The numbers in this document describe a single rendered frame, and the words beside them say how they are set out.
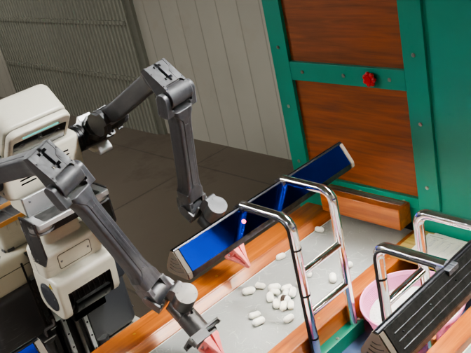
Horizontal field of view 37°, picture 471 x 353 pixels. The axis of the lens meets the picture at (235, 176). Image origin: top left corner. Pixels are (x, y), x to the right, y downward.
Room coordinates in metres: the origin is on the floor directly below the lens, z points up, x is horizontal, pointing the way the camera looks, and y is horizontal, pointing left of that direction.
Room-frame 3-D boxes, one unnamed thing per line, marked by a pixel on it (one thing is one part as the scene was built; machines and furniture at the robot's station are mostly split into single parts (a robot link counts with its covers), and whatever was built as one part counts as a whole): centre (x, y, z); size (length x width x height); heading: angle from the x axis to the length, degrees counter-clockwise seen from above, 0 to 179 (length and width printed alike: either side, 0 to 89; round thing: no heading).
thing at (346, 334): (1.52, -0.11, 0.90); 0.20 x 0.19 x 0.45; 129
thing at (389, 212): (1.90, -0.37, 0.83); 0.30 x 0.06 x 0.07; 39
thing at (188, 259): (1.58, -0.06, 1.08); 0.62 x 0.08 x 0.07; 129
